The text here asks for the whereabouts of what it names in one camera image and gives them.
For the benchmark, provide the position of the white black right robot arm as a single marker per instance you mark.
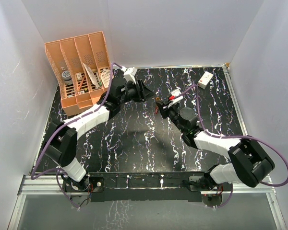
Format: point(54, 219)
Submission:
point(249, 162)

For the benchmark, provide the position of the white label packet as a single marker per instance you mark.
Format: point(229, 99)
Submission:
point(106, 77)

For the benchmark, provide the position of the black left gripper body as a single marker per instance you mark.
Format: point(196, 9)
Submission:
point(132, 93)

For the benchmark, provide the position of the white paper card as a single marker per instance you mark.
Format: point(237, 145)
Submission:
point(91, 75)

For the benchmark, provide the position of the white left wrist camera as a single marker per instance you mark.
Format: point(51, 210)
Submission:
point(129, 74)

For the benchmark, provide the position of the grey tape roll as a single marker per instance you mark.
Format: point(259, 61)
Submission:
point(66, 76)

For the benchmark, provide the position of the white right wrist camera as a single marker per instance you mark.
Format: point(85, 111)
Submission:
point(175, 96)

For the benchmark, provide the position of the small white box in organizer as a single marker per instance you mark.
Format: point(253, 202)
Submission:
point(79, 76)

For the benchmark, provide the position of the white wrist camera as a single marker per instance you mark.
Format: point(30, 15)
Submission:
point(129, 74)
point(175, 96)

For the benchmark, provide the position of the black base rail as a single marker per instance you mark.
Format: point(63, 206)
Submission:
point(191, 187)

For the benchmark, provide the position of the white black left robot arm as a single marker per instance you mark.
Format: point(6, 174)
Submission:
point(61, 146)

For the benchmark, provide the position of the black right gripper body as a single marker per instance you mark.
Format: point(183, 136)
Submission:
point(174, 111)

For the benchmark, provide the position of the white red small box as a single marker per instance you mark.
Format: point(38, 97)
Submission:
point(204, 80)

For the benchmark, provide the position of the orange plastic file organizer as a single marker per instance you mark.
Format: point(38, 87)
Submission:
point(71, 53)

